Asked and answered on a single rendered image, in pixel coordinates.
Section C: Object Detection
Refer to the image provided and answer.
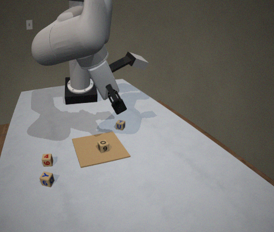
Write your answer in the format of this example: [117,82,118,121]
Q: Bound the tan square mat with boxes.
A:
[72,131,131,168]

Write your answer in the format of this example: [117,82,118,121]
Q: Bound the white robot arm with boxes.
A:
[31,0,148,94]

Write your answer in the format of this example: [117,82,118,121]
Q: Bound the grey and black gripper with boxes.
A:
[81,53,127,115]

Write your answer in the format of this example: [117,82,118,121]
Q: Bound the wooden letter block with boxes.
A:
[40,172,55,187]
[116,120,125,130]
[97,140,109,153]
[42,154,53,167]

